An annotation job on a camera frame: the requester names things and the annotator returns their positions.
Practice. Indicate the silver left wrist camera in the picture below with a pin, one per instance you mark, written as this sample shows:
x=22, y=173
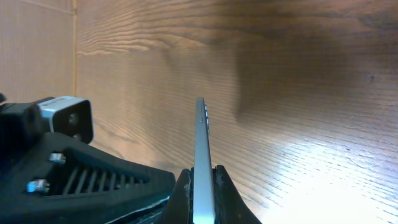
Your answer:
x=68, y=115

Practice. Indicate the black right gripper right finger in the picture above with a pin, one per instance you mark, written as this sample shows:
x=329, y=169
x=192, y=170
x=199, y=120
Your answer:
x=229, y=205

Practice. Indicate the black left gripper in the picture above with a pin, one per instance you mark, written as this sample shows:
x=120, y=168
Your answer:
x=53, y=178

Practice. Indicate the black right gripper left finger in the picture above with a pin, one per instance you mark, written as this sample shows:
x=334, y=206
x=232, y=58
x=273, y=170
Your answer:
x=177, y=209

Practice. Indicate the silver Galaxy smartphone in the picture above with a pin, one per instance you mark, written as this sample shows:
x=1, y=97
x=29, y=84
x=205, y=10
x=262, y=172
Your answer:
x=203, y=191

